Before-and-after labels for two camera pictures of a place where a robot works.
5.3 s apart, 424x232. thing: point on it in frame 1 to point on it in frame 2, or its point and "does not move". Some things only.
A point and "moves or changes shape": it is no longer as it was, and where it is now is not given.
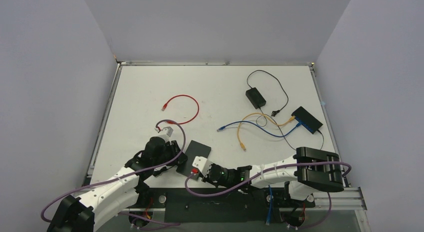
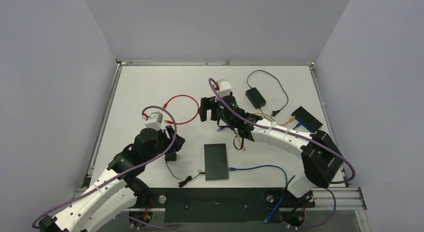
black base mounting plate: x=246 y=206 does not move
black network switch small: x=307 y=120 does not move
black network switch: x=194 y=150 to x=216 y=166
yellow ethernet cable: x=266 y=117 does not move
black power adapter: x=158 y=171 moves or changes shape
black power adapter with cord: x=258 y=101 does not move
